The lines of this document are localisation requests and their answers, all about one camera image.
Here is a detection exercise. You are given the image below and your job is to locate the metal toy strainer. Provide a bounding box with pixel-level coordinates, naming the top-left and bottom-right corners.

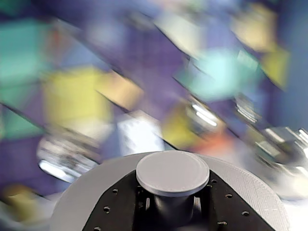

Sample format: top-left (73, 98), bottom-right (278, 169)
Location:
top-left (36, 133), bottom-right (103, 185)

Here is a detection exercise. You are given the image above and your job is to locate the shiny silver pot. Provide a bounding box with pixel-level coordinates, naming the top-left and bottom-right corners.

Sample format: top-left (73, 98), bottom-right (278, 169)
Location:
top-left (254, 126), bottom-right (308, 176)

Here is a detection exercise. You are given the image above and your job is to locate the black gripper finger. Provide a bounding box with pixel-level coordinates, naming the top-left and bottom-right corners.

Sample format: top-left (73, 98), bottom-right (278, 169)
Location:
top-left (82, 170), bottom-right (147, 231)
top-left (192, 172), bottom-right (279, 231)

